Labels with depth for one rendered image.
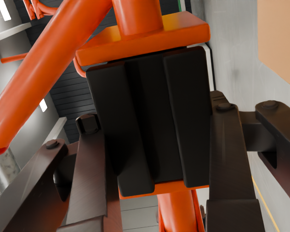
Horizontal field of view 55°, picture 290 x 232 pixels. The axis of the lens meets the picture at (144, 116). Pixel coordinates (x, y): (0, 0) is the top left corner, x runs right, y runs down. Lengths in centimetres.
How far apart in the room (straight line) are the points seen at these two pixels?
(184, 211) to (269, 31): 24
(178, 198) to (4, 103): 12
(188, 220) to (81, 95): 1178
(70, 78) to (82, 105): 124
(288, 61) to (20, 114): 25
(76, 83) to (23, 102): 1164
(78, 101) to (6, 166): 617
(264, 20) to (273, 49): 4
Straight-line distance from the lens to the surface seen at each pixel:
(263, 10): 37
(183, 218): 18
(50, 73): 17
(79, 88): 1186
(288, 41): 31
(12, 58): 963
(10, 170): 661
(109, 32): 16
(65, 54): 16
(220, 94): 16
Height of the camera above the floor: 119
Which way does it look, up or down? 6 degrees up
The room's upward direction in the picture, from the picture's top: 100 degrees counter-clockwise
